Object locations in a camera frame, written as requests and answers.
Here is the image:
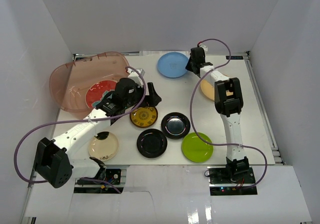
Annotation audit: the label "light blue plate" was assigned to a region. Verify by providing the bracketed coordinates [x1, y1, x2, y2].
[157, 52, 188, 79]

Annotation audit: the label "red and teal flower plate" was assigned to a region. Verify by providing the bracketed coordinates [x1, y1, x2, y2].
[85, 80, 117, 108]

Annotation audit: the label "peach orange plate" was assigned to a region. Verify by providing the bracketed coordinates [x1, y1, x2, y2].
[199, 73, 232, 101]

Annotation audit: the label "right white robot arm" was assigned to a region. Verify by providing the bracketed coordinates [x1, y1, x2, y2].
[186, 47, 249, 183]

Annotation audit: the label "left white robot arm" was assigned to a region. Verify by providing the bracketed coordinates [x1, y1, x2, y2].
[33, 78, 162, 188]

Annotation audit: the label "pink translucent plastic bin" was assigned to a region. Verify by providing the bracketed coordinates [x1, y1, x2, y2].
[49, 52, 129, 118]

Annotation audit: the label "yellow patterned brown plate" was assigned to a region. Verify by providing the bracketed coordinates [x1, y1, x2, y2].
[129, 107, 158, 128]

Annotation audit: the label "glossy black plate upper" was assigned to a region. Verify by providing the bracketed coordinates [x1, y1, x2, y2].
[161, 112, 191, 140]

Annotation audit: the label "glossy black plate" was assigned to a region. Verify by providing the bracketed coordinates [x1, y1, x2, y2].
[161, 112, 191, 140]
[136, 128, 168, 159]

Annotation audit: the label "blue table label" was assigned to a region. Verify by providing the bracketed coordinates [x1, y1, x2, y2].
[226, 56, 244, 60]

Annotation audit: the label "papers at table back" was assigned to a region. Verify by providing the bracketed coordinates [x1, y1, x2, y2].
[139, 51, 189, 56]

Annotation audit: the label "glossy black plate lower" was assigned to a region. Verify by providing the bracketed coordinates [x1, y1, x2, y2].
[136, 128, 168, 159]

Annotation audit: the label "cream plate with ink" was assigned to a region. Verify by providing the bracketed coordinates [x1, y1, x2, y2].
[88, 131, 120, 161]

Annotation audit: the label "lime green plate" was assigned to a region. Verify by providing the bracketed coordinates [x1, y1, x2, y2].
[181, 132, 214, 163]

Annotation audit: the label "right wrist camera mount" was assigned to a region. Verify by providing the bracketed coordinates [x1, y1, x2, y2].
[197, 43, 208, 52]

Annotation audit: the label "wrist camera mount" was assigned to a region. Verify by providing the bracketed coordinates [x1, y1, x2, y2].
[197, 43, 208, 52]
[126, 66, 145, 85]

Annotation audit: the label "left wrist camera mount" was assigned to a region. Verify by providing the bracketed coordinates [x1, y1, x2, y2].
[126, 66, 145, 85]

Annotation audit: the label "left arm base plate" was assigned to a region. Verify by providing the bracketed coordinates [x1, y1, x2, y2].
[76, 168, 122, 191]

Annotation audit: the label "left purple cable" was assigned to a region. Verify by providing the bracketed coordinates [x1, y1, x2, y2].
[13, 66, 147, 194]

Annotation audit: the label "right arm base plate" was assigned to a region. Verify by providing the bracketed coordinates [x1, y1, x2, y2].
[204, 167, 258, 196]

